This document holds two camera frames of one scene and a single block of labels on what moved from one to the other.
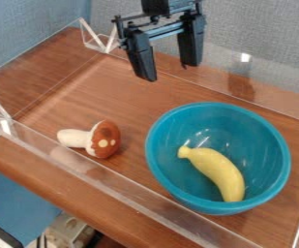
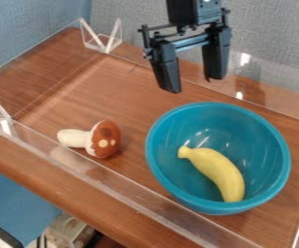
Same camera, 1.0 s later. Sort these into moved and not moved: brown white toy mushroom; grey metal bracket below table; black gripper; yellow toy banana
Moved: black gripper
Not moved: yellow toy banana; brown white toy mushroom; grey metal bracket below table
